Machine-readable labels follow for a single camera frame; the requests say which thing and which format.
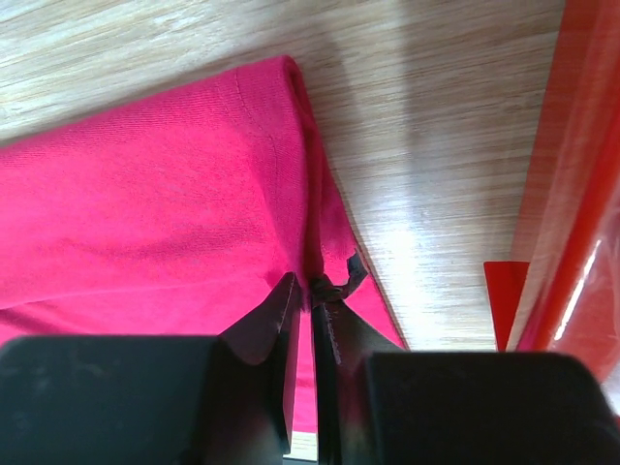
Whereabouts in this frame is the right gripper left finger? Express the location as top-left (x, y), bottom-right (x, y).
top-left (1, 273), bottom-right (301, 464)

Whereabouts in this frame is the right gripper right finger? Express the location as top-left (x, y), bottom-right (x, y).
top-left (311, 256), bottom-right (619, 464)

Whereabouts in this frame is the crimson t shirt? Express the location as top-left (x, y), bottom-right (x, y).
top-left (0, 54), bottom-right (408, 435)

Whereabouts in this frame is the red plastic bin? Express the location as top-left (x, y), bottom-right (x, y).
top-left (482, 0), bottom-right (620, 384)

